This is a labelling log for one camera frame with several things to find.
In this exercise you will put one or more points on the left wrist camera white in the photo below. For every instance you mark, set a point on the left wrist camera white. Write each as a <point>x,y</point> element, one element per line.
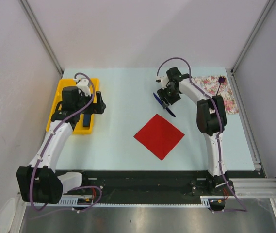
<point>84,85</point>

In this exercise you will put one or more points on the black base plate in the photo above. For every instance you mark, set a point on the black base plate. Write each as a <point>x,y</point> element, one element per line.
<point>164,198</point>

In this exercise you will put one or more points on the yellow plastic tray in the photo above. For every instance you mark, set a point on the yellow plastic tray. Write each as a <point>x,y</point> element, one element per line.
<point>64,105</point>

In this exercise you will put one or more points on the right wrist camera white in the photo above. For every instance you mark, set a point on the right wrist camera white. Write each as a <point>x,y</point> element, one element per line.
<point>163,80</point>

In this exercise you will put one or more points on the purple plastic spoon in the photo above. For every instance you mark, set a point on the purple plastic spoon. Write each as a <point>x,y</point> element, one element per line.
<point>221,81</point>

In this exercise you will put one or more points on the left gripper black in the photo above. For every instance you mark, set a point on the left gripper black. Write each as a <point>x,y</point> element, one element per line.
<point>96,108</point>

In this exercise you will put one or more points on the floral placemat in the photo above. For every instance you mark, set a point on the floral placemat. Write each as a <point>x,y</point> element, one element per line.
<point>210,84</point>

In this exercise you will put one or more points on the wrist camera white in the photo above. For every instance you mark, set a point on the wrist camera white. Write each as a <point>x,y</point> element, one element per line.
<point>163,80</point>
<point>84,85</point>

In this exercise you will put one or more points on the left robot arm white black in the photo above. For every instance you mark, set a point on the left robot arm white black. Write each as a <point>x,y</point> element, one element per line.
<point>38,182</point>

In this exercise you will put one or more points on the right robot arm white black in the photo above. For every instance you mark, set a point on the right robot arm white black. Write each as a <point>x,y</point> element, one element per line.
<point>210,119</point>

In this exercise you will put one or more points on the navy napkin roll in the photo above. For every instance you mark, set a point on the navy napkin roll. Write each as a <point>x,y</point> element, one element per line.
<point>86,120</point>

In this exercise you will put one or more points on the red paper napkin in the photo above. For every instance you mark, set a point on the red paper napkin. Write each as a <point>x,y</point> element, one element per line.
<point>159,136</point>

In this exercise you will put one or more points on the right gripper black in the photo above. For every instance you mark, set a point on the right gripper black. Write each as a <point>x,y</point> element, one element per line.
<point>162,93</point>

